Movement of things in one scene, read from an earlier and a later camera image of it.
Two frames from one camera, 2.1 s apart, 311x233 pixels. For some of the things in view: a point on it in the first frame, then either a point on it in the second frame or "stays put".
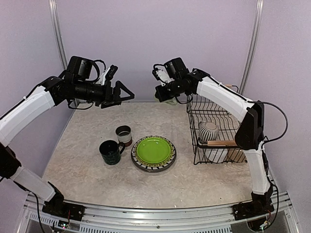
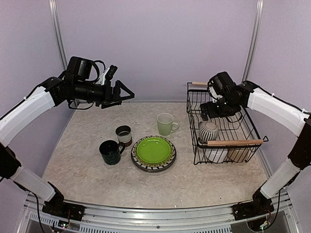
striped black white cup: x=208 y=131 stays put
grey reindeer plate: x=152 y=171 stays put
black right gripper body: x=169 y=93 to x=224 y=108
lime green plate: x=153 y=150 stays put
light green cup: x=171 y=102 to x=165 y=124
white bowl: x=216 y=155 stays put
